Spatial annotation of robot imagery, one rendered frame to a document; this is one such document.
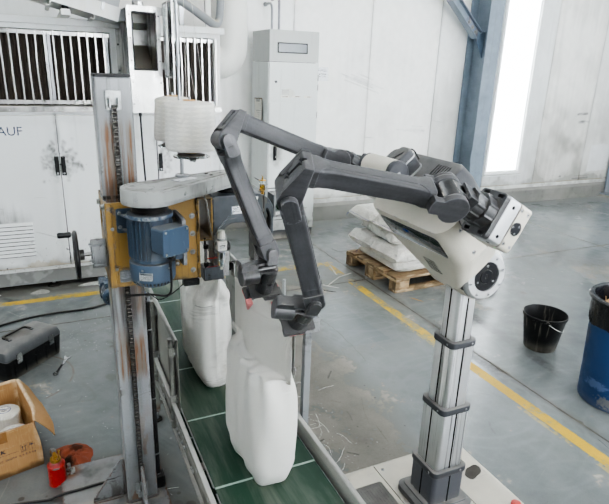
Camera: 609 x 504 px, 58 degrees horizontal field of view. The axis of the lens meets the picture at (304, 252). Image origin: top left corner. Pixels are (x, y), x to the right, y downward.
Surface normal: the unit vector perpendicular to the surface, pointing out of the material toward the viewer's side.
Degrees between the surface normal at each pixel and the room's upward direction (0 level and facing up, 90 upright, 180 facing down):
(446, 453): 90
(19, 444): 89
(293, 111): 90
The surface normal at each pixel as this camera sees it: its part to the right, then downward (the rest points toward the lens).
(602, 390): -0.75, 0.23
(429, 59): 0.42, 0.30
